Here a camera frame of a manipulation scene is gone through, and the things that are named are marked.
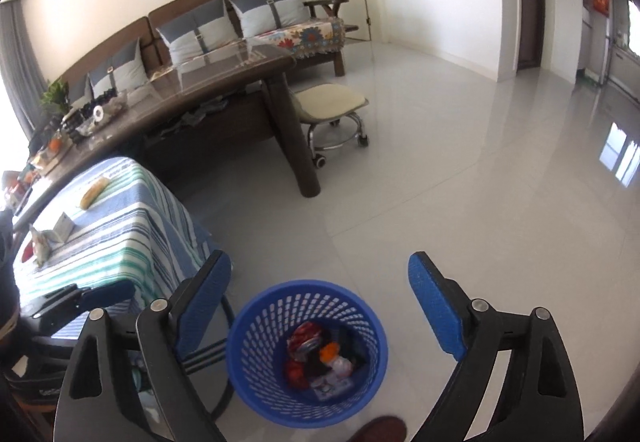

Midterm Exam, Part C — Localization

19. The striped tablecloth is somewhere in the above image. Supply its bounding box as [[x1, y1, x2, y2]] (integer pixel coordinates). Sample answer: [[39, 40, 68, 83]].
[[12, 156, 213, 343]]

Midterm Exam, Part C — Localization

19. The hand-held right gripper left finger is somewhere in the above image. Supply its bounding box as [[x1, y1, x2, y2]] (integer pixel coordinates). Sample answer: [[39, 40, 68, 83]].
[[52, 249, 234, 442]]

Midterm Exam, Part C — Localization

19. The floral sofa cover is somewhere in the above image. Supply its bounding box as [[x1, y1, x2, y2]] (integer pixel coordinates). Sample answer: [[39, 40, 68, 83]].
[[250, 16, 347, 60]]

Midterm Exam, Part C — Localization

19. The dark snack packet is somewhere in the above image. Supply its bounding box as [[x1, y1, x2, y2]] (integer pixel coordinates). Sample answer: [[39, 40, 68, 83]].
[[337, 326, 372, 369]]

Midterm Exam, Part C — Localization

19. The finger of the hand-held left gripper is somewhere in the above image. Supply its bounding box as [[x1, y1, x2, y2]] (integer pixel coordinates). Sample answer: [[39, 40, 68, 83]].
[[75, 287, 107, 315]]

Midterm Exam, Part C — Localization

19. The brown wooden desk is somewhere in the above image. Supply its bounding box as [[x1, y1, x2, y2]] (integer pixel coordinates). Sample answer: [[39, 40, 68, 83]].
[[10, 42, 323, 233]]

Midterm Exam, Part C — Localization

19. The blue mesh waste basket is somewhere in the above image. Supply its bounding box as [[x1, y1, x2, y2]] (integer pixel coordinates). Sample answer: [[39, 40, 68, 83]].
[[226, 279, 390, 423]]

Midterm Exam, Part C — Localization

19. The grey and white pillow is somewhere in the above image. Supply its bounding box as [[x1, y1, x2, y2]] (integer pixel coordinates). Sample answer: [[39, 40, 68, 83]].
[[156, 0, 240, 65], [229, 0, 308, 39], [87, 38, 150, 95]]

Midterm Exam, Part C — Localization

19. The brown sofa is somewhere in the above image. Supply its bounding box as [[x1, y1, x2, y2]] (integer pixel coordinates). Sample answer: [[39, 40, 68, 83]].
[[65, 0, 360, 88]]

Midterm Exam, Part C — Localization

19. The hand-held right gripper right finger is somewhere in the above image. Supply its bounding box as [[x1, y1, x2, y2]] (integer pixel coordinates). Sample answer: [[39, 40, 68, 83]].
[[407, 250, 586, 442]]

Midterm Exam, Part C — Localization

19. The bread in clear packet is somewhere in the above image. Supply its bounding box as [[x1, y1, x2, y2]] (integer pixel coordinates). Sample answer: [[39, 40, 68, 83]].
[[80, 176, 110, 210]]

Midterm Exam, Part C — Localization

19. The brown furry slipper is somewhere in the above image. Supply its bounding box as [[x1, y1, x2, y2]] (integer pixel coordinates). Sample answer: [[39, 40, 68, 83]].
[[347, 416, 408, 442]]

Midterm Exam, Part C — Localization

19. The small red snack packet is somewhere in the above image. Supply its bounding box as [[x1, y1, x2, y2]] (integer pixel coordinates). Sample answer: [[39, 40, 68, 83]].
[[284, 359, 307, 389]]

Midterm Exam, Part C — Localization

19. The green potted plant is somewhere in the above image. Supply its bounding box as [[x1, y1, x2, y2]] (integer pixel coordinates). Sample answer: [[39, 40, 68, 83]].
[[39, 79, 71, 115]]

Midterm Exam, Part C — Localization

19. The white and red bag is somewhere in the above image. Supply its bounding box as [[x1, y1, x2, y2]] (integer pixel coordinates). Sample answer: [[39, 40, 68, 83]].
[[20, 226, 55, 268]]

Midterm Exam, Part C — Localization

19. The orange and white packet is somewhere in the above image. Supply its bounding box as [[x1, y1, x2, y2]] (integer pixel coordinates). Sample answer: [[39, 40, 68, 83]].
[[320, 341, 354, 376]]

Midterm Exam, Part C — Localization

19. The red foil wrapper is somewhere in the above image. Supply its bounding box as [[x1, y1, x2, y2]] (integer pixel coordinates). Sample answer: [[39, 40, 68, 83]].
[[287, 322, 332, 364]]

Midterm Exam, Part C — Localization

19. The white printed packet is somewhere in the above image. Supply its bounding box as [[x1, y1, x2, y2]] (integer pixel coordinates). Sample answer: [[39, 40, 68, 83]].
[[311, 378, 351, 402]]

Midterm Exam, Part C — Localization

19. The crumpled grey cloth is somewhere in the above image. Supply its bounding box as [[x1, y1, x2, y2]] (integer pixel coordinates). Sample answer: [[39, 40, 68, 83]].
[[165, 102, 231, 133]]

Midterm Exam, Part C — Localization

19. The grey curtain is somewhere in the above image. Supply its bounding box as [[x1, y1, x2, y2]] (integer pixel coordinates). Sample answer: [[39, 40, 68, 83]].
[[0, 2, 47, 138]]

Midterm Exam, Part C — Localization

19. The black metal table frame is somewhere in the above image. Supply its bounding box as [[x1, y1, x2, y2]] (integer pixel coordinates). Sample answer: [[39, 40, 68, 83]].
[[182, 294, 237, 423]]

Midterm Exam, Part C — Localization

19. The white printed carton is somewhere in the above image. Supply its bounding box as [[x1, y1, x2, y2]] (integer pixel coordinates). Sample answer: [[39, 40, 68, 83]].
[[52, 212, 75, 243]]

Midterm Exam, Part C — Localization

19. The cream wheeled stool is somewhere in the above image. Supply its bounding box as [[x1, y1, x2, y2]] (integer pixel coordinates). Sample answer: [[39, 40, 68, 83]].
[[290, 83, 371, 169]]

